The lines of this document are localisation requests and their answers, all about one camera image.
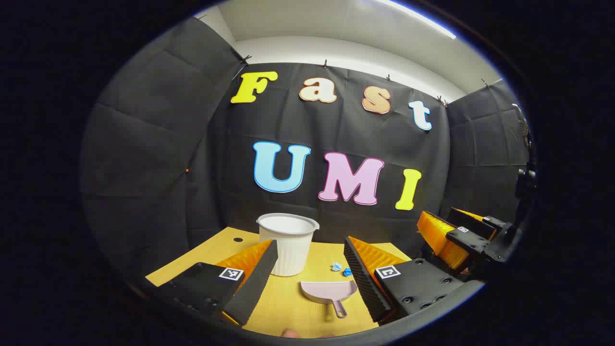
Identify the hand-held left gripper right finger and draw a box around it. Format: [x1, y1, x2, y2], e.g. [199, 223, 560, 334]
[343, 235, 467, 323]

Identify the yellow wooden desktop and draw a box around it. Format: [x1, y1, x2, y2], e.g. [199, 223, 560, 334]
[145, 227, 414, 339]

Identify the white ribbed garbage bin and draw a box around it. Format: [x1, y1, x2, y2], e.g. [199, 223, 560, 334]
[256, 213, 320, 277]

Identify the pink plastic dustpan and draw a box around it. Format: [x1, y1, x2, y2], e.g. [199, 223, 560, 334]
[300, 280, 358, 319]

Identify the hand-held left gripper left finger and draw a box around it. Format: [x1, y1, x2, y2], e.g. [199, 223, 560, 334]
[144, 239, 279, 326]

